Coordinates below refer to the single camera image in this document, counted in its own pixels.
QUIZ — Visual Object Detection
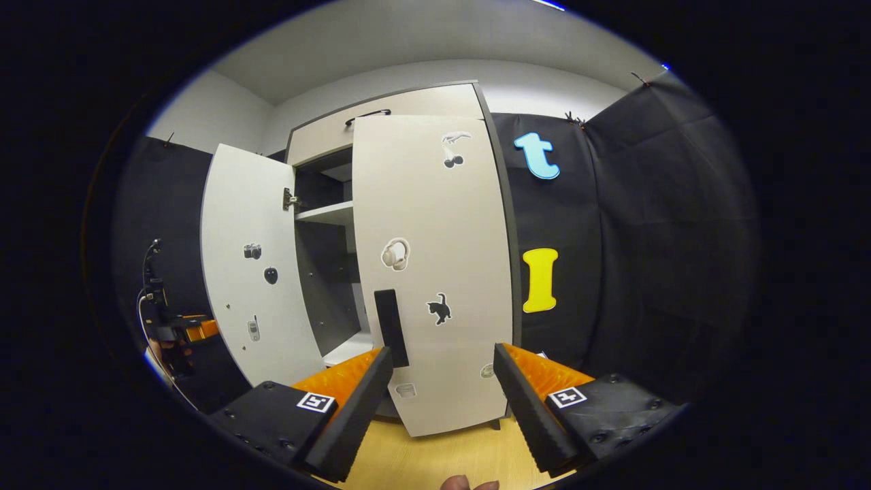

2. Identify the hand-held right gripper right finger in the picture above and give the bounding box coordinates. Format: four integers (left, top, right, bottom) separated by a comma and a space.
493, 342, 688, 478

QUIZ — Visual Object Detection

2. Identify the black backdrop cloth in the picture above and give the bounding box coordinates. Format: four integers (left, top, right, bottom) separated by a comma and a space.
490, 68, 763, 409
112, 135, 252, 412

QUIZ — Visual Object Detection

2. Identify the cream cabinet drawer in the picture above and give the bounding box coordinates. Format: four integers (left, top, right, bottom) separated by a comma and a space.
287, 83, 485, 166

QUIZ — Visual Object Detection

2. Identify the white cable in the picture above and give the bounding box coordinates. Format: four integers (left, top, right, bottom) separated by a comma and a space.
138, 289, 199, 410

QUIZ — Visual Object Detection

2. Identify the black door handle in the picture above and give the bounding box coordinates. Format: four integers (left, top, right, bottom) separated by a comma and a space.
374, 289, 410, 369

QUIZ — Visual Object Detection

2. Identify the white cabinet door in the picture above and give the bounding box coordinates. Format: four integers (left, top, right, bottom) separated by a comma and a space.
352, 114, 514, 438
201, 143, 327, 389

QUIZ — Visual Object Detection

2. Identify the black drawer handle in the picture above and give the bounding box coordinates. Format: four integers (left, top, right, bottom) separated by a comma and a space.
344, 109, 392, 127

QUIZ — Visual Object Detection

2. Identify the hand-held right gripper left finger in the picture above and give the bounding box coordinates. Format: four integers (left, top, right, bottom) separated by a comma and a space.
208, 346, 395, 483

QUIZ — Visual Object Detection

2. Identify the white shoe cabinet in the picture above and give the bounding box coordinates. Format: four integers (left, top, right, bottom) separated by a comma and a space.
284, 80, 523, 429

